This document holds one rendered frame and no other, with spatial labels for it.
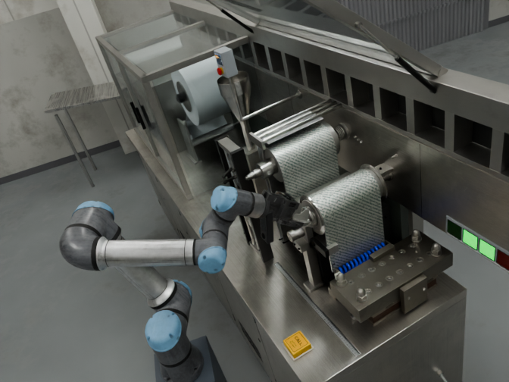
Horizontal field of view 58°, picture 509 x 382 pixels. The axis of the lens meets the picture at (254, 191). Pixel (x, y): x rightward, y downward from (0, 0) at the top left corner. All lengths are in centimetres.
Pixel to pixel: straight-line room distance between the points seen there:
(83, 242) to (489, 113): 111
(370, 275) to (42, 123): 456
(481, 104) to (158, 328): 113
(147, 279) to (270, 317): 48
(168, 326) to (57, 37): 415
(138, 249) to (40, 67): 424
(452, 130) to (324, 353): 81
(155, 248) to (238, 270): 71
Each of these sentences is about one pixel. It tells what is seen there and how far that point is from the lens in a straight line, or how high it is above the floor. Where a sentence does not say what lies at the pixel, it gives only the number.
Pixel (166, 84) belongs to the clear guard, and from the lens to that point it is 221.
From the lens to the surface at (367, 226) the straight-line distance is 165.
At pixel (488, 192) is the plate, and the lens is 138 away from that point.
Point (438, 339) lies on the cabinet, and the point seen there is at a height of 73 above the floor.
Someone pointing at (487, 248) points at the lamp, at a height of 119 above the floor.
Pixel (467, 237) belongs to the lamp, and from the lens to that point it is 153.
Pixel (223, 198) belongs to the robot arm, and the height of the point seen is 150.
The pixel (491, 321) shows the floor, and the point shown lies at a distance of 285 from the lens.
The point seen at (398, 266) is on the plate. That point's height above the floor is 103.
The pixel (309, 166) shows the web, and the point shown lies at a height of 131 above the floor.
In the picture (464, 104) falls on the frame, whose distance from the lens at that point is 131.
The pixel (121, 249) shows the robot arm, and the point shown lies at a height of 147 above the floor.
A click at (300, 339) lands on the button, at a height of 92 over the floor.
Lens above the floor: 221
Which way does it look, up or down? 34 degrees down
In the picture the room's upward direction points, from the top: 16 degrees counter-clockwise
